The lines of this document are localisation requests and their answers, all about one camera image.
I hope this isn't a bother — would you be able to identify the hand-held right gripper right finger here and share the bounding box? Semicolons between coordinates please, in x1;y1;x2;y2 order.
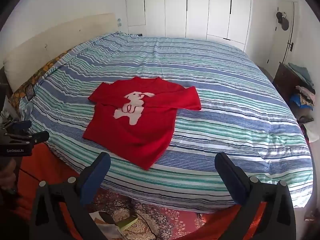
214;152;297;240

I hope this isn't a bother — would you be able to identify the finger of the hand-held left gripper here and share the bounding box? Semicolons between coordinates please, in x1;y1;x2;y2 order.
24;130;50;146
0;120;32;131

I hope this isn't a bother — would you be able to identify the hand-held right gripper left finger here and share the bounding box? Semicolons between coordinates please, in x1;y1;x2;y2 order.
29;152;112;240

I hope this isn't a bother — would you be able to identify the red sweater with white dog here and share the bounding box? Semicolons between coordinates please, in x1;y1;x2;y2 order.
83;76;202;171

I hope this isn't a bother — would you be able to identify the pile of mixed clothes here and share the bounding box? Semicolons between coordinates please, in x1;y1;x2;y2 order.
290;85;316;111

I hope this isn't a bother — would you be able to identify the person's left hand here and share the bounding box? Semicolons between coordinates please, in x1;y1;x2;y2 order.
0;156;18;194

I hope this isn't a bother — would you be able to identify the orange floor cloth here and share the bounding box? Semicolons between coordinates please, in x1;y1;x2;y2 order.
15;142;269;240

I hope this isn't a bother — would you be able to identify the loose paper magazine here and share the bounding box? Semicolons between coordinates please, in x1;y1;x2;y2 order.
89;210;125;240

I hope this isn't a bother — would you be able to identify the green book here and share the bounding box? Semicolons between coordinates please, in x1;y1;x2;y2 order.
116;215;138;230

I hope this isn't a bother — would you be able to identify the orange patterned pillow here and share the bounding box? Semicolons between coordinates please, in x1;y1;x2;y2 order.
9;50;73;108

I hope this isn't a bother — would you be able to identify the striped blue green blanket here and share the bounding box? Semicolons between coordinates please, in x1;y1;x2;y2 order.
19;31;314;214

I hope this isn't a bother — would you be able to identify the patterned red rug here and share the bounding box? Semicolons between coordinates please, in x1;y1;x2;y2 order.
85;187;240;240

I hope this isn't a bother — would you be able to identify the beige headboard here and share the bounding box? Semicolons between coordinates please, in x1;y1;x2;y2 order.
2;13;118;93

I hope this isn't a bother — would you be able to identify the dark wooden dresser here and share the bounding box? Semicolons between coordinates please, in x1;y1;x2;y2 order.
272;62;304;105

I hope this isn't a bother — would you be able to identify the white door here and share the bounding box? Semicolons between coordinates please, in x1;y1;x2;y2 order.
265;1;299;67

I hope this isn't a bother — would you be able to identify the dark hanging hat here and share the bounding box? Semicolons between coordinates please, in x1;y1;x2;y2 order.
276;11;290;31

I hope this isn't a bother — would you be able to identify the white wardrobe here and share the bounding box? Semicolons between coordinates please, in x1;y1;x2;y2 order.
124;0;253;53

